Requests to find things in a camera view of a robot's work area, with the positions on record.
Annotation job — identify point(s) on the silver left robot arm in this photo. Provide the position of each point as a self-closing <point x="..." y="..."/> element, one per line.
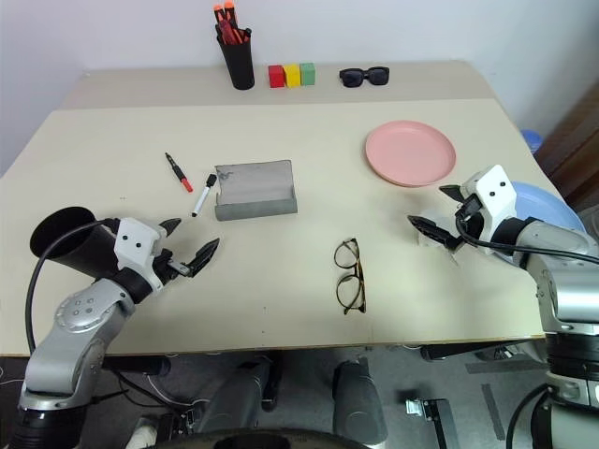
<point x="70" y="322"/>

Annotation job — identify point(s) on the empty black pen cup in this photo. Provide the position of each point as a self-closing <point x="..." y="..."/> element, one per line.
<point x="75" y="243"/>

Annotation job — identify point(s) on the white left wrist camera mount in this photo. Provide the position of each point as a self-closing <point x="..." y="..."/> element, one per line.
<point x="135" y="245"/>

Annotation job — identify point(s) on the small white crumpled object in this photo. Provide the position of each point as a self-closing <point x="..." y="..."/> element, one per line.
<point x="426" y="239"/>

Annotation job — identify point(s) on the pink round plate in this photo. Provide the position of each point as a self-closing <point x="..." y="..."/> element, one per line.
<point x="411" y="152"/>

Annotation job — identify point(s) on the light blue round plate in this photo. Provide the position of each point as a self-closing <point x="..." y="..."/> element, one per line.
<point x="538" y="203"/>

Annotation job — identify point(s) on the red cube block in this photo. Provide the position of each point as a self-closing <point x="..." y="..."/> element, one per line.
<point x="277" y="76"/>

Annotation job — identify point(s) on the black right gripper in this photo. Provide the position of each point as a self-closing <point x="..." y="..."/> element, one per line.
<point x="470" y="220"/>

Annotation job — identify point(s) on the tortoiseshell eyeglasses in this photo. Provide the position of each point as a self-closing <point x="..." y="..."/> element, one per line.
<point x="356" y="266"/>

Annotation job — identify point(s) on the black pen with red cap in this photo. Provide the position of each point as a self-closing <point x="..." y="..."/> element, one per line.
<point x="179" y="172"/>

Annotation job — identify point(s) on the black sunglasses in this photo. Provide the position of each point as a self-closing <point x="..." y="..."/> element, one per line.
<point x="353" y="77"/>

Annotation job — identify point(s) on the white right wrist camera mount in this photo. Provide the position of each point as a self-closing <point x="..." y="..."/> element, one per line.
<point x="496" y="196"/>

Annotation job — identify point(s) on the black table frame bar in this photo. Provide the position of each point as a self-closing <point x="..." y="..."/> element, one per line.
<point x="477" y="350"/>

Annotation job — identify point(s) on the brown wooden furniture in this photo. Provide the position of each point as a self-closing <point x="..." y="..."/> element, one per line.
<point x="573" y="149"/>

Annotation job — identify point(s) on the dark rounded robot base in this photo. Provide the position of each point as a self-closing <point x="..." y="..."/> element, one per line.
<point x="262" y="439"/>

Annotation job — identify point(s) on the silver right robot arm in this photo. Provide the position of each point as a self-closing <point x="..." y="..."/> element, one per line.
<point x="561" y="262"/>

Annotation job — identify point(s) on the black pen cup with pens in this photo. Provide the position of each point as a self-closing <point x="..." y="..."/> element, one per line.
<point x="238" y="63"/>

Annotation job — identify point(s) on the blue water bottle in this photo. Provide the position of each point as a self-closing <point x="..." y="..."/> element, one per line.
<point x="532" y="139"/>

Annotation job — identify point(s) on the grey floor tape strip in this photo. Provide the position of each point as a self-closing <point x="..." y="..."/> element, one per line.
<point x="493" y="411"/>

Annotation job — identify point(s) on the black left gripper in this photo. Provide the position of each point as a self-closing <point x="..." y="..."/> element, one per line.
<point x="172" y="267"/>

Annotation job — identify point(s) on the white marker with black cap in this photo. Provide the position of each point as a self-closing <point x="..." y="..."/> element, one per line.
<point x="202" y="196"/>

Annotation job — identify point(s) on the white shoe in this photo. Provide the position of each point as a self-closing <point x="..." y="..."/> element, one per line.
<point x="142" y="432"/>

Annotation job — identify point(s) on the black metal foot bracket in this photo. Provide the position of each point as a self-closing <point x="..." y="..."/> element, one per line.
<point x="433" y="416"/>

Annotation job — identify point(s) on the dark grey robot leg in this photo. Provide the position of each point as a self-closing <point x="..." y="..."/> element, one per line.
<point x="238" y="397"/>
<point x="358" y="402"/>

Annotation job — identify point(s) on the yellow cube block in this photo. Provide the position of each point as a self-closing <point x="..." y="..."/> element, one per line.
<point x="293" y="75"/>

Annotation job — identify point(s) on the green cube block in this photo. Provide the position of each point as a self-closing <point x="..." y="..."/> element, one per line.
<point x="307" y="73"/>

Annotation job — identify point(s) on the grey open glasses case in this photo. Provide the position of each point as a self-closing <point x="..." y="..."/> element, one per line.
<point x="255" y="187"/>

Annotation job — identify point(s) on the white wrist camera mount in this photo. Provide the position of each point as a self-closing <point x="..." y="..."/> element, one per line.
<point x="496" y="196"/>
<point x="135" y="245"/>

